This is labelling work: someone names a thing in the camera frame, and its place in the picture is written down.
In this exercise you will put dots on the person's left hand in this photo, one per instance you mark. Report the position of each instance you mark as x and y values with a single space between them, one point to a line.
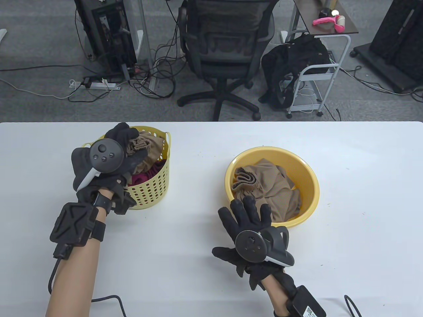
122 132

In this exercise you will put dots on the person's right hand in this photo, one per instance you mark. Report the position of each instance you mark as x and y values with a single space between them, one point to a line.
246 214

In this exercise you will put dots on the tan shorts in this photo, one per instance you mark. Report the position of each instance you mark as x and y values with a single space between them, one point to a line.
274 188
152 148

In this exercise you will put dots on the maroon shorts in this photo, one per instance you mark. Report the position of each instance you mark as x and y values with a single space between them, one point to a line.
143 176

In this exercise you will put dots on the black mesh forearm pack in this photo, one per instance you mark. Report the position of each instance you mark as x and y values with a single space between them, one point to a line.
72 224

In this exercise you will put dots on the person's left forearm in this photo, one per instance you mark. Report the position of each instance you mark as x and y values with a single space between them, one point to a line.
76 280

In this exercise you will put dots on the dark grey tracking controller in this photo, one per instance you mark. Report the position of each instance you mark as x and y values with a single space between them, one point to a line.
251 246
105 155

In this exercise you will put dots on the white power strip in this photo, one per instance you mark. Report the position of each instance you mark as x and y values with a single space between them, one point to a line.
99 85

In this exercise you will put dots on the yellow perforated plastic basket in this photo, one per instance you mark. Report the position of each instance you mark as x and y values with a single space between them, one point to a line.
155 191

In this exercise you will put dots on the yellow plastic basin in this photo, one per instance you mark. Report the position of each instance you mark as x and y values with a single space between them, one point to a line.
310 191

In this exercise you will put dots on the black wrist band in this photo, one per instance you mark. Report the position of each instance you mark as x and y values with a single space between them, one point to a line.
102 202

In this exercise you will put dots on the black computer tower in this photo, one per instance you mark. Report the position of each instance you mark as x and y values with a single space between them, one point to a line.
105 33

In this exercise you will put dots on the black power pack box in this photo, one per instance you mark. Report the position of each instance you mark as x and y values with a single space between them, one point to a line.
305 303

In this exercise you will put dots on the black office chair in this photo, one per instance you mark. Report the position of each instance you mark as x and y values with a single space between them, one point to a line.
228 52

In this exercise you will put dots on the black backpack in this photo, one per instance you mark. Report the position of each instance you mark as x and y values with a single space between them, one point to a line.
294 59

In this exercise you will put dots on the white cart with brown top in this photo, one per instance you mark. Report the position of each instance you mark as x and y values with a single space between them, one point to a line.
330 29

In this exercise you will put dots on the pink plastic gadget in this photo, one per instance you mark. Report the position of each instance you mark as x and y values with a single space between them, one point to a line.
325 21

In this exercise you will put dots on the black rolling stand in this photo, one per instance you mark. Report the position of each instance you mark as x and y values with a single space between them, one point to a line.
396 39

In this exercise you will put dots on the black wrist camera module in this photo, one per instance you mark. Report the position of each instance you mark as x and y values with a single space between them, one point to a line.
124 203

